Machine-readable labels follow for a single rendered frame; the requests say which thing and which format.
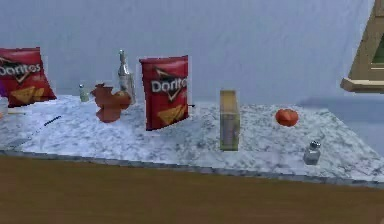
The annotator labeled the red tomato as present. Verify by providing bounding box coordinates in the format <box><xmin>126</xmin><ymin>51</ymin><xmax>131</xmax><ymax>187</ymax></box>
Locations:
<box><xmin>274</xmin><ymin>108</ymin><xmax>300</xmax><ymax>128</ymax></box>

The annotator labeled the clear glass bottle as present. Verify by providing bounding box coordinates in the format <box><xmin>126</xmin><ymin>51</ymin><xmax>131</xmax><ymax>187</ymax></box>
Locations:
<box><xmin>117</xmin><ymin>49</ymin><xmax>137</xmax><ymax>106</ymax></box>

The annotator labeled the black-handled knife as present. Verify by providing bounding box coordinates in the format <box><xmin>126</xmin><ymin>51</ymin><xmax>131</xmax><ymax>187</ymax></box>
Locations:
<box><xmin>7</xmin><ymin>115</ymin><xmax>63</xmax><ymax>148</ymax></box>

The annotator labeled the wooden window frame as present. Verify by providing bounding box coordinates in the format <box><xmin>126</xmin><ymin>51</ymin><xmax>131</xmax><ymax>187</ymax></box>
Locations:
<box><xmin>340</xmin><ymin>0</ymin><xmax>384</xmax><ymax>94</ymax></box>

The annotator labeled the red chip bag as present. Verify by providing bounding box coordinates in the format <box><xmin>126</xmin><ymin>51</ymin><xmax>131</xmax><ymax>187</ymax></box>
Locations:
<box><xmin>0</xmin><ymin>46</ymin><xmax>57</xmax><ymax>109</ymax></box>
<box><xmin>138</xmin><ymin>55</ymin><xmax>190</xmax><ymax>132</ymax></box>

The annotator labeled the marble-topped wooden counter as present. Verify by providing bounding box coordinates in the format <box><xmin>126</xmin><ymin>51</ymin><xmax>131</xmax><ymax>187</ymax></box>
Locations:
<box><xmin>0</xmin><ymin>94</ymin><xmax>384</xmax><ymax>224</ymax></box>

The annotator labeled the red-brown crumpled object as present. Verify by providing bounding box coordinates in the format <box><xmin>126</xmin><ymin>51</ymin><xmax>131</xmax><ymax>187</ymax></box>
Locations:
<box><xmin>90</xmin><ymin>83</ymin><xmax>132</xmax><ymax>124</ymax></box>

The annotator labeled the small green shaker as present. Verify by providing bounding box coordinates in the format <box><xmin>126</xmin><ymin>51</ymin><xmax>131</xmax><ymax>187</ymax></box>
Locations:
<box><xmin>78</xmin><ymin>83</ymin><xmax>90</xmax><ymax>103</ymax></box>

